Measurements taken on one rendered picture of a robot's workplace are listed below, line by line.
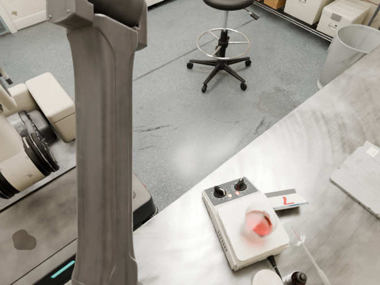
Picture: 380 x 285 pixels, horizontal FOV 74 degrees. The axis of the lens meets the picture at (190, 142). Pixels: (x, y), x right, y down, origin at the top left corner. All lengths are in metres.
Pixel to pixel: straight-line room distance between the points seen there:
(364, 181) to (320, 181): 0.11
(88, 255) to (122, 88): 0.19
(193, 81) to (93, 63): 1.85
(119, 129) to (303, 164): 0.61
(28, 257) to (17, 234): 0.11
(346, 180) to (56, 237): 1.03
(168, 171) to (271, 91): 1.04
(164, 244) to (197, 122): 1.26
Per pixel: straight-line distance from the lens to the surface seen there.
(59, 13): 0.29
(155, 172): 1.60
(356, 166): 0.85
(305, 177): 0.78
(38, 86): 1.41
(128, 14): 0.33
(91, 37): 0.29
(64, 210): 1.21
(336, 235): 0.74
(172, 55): 2.41
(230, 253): 0.59
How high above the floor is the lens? 1.38
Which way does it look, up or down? 54 degrees down
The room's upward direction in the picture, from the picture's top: 1 degrees counter-clockwise
